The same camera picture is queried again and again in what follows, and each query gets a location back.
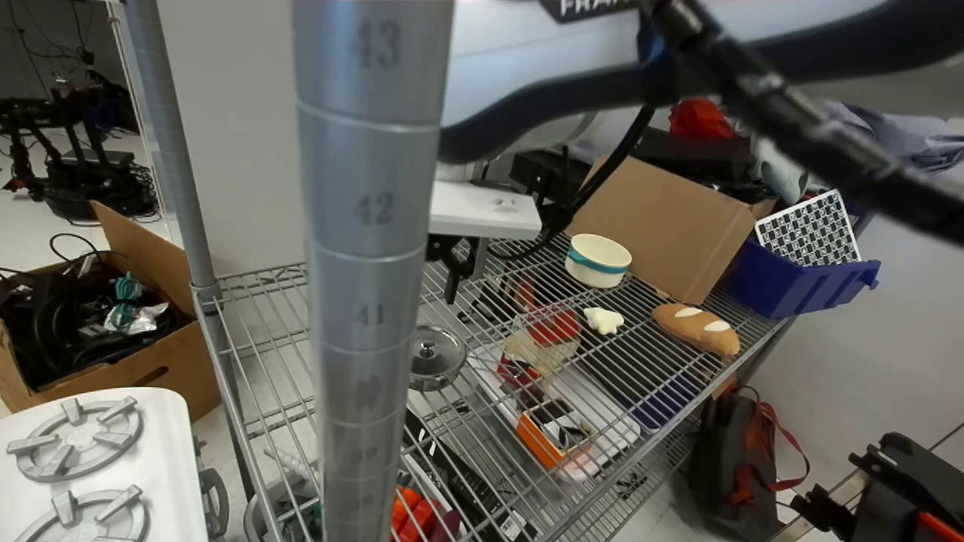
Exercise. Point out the silver pan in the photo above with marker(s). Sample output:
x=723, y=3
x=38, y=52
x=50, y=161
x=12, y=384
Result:
x=438, y=388

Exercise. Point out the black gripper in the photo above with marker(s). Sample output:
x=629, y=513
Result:
x=456, y=252

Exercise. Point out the blue plastic bin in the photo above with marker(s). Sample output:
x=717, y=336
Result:
x=793, y=290

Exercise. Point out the white grid panel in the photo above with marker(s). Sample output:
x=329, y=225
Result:
x=810, y=229

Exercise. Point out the grey stove burner grate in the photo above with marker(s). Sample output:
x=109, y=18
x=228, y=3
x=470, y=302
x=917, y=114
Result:
x=73, y=437
x=64, y=508

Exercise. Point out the red round toy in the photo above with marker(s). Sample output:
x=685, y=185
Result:
x=556, y=326

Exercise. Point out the black box shaped item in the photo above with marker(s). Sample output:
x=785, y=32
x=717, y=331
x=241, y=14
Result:
x=548, y=176

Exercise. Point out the red fabric item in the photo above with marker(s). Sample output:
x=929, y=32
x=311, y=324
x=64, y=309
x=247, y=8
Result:
x=696, y=118

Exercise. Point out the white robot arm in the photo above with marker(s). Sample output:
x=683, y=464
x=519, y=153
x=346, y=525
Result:
x=523, y=63

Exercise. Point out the cardboard box on shelf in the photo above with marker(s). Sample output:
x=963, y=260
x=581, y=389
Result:
x=663, y=221

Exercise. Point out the blue grey cloth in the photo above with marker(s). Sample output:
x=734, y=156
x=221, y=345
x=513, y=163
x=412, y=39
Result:
x=905, y=139

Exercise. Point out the toy kitchen stove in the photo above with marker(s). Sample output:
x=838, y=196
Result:
x=175, y=470

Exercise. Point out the white toy garlic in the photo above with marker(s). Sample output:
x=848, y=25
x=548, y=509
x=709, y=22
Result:
x=603, y=322

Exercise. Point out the black bag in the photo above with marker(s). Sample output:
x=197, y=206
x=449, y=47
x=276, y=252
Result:
x=703, y=161

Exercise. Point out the grey numbered shelf pole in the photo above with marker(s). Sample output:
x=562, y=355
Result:
x=366, y=200

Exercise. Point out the plain grey shelf pole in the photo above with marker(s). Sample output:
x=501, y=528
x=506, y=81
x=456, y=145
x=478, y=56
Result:
x=166, y=130

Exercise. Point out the black equipment pile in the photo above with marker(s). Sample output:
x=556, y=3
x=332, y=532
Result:
x=93, y=185

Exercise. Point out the beige toy piece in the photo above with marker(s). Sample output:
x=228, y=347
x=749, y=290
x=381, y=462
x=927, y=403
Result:
x=529, y=355

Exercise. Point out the toy bread loaf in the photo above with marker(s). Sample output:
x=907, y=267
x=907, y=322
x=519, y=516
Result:
x=696, y=331

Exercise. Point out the blue storage container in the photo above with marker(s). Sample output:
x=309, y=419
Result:
x=663, y=403

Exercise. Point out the teal and white item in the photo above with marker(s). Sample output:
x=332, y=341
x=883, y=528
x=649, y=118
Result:
x=126, y=317

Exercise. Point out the white bowl with teal stripe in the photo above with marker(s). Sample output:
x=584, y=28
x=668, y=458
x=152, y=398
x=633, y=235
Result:
x=599, y=267

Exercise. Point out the orange rimmed small box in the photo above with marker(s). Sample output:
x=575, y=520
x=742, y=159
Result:
x=539, y=446

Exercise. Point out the grey caster wheel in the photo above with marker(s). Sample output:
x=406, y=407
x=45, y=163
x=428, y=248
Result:
x=211, y=501

